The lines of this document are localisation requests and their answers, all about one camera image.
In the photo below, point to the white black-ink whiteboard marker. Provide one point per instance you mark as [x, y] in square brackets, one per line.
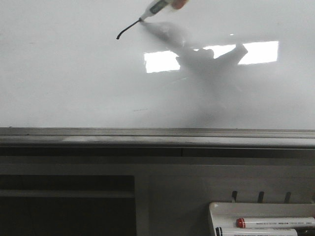
[154, 7]

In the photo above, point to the red round magnet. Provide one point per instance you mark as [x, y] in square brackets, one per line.
[178, 4]

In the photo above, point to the white whiteboard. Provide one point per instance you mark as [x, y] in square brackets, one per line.
[239, 64]

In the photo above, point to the white marker tray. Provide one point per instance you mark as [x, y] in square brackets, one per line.
[225, 214]

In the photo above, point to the black capped white marker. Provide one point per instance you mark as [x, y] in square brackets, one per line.
[254, 232]

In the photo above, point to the red capped white marker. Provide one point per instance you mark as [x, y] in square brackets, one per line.
[280, 222]

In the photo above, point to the grey whiteboard ledge rail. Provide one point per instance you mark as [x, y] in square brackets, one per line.
[156, 137]

